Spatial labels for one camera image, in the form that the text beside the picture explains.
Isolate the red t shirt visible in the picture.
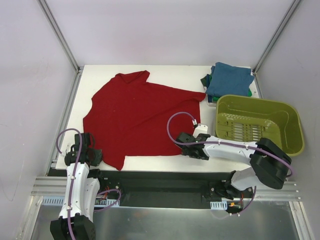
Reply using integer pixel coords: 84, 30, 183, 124
83, 70, 206, 171

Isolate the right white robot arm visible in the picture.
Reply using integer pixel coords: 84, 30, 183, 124
173, 132, 293, 198

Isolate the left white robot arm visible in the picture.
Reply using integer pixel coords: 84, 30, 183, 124
50, 133, 106, 240

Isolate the olive green plastic basket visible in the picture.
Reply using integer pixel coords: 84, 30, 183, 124
215, 95, 305, 157

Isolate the folded dark green t shirt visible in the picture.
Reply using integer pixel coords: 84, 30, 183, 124
200, 74, 212, 88

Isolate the folded blue t shirt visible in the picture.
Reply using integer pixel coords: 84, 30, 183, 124
205, 62, 254, 98

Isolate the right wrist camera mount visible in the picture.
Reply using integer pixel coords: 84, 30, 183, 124
192, 119, 208, 138

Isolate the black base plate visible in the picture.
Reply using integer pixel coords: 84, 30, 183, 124
88, 169, 264, 209

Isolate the right white cable duct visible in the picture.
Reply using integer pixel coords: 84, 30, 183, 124
210, 200, 228, 211

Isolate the white cable duct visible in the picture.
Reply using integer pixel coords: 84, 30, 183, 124
42, 196, 120, 208
210, 200, 228, 211

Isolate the left white cable duct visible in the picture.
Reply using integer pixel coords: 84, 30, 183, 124
42, 196, 120, 208

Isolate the left aluminium frame post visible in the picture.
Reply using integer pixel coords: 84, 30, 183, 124
37, 0, 81, 73

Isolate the aluminium frame post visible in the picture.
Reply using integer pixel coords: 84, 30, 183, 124
253, 0, 302, 76
37, 0, 81, 73

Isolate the right aluminium frame post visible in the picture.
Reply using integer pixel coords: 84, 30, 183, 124
253, 0, 302, 76

